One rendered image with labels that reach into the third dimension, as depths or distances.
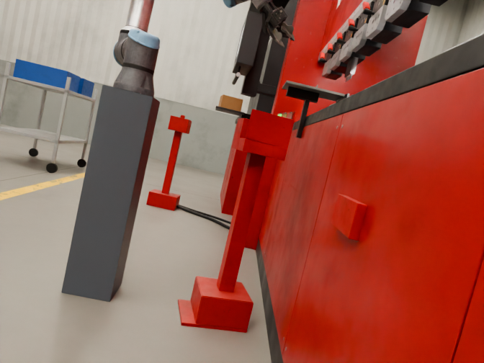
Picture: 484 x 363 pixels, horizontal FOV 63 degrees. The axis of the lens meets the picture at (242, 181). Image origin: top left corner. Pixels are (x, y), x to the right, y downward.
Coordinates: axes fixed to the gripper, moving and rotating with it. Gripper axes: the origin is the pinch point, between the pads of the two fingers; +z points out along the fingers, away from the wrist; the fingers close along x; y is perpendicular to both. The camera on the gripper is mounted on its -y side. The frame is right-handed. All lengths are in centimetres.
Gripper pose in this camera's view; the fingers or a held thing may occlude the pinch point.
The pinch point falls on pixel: (287, 42)
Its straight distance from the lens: 196.9
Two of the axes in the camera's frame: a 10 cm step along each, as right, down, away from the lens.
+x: 7.5, -5.8, 3.1
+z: 5.9, 8.1, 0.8
